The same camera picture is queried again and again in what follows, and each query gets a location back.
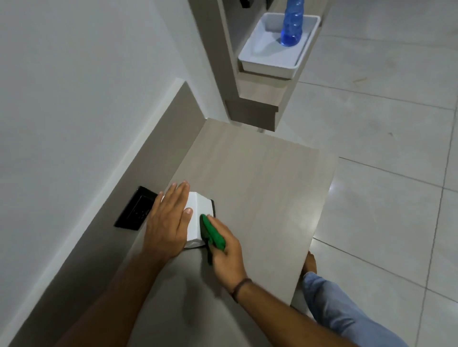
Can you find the light wooden shelf unit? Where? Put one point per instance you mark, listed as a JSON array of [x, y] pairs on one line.
[[247, 100]]

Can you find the person's left hand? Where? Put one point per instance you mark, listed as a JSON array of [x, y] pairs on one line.
[[165, 228]]

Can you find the blue plastic bottle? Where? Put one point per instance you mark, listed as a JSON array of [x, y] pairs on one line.
[[292, 25]]

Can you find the person's leg in blue jeans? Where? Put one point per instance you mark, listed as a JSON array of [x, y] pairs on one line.
[[340, 314]]

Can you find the small black object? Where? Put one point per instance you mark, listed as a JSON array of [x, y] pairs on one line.
[[245, 3]]

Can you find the person's right hand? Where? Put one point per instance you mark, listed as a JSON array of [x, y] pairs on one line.
[[229, 262]]

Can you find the black wall socket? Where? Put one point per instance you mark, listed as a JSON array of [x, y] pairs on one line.
[[136, 209]]

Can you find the white box-shaped device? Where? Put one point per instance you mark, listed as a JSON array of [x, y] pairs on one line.
[[200, 214]]

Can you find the person's bare foot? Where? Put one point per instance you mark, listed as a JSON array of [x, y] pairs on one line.
[[310, 263]]

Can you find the person's left middle finger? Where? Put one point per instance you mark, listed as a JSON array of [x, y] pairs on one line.
[[171, 198]]

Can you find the person's right forearm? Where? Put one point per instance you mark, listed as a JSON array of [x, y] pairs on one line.
[[286, 318]]

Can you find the white plastic tray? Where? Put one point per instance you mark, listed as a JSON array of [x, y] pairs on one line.
[[264, 50]]

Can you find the person's left forearm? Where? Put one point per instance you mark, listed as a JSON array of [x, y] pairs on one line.
[[111, 307]]

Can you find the person's left thumb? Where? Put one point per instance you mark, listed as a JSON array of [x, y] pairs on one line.
[[188, 217]]

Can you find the green cleaning cloth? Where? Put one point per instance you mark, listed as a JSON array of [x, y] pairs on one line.
[[211, 234]]

